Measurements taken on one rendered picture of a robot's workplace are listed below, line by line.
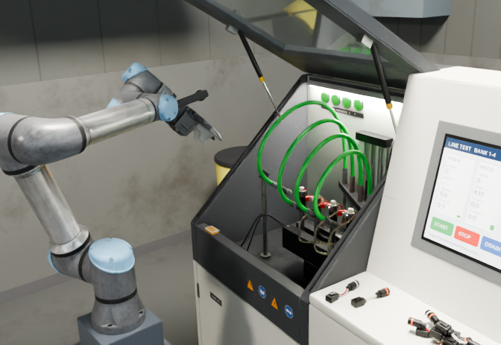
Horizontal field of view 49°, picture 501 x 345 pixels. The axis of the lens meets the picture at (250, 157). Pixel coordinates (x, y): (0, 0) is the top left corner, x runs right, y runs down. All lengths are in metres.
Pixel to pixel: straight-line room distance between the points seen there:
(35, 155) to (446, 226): 1.03
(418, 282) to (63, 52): 2.55
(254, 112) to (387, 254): 2.79
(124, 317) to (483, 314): 0.93
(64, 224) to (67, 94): 2.01
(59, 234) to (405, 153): 0.98
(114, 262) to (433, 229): 0.85
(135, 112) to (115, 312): 0.55
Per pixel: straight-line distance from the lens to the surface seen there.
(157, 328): 1.66
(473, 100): 1.50
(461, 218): 1.50
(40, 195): 1.52
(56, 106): 3.51
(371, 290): 1.62
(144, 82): 1.73
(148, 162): 3.85
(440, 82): 1.56
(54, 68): 3.50
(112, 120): 1.47
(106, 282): 1.57
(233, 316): 2.03
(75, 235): 1.62
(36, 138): 1.36
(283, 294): 1.70
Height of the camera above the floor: 1.80
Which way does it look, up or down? 17 degrees down
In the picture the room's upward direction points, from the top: 2 degrees counter-clockwise
